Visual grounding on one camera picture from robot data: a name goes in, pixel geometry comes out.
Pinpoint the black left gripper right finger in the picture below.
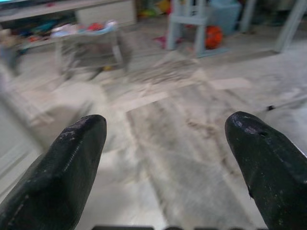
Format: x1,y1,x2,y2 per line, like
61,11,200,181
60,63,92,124
224,112,307,230

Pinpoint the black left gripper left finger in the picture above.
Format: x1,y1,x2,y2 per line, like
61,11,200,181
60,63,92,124
0,114,107,230

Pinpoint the orange ball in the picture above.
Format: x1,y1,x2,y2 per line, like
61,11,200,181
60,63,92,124
204,25,224,50

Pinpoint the white table leg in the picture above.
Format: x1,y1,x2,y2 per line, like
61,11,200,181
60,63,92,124
275,0,307,53

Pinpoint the light blue plastic bin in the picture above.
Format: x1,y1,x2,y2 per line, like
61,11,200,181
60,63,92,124
208,0,242,36

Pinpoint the white low media bench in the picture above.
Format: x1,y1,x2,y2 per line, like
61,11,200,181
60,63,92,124
0,0,138,50

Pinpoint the light blue plastic chair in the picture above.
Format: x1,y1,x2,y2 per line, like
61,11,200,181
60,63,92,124
166,0,231,58

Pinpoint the colourful toy pile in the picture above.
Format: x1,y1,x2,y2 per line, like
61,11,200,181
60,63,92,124
137,0,172,19

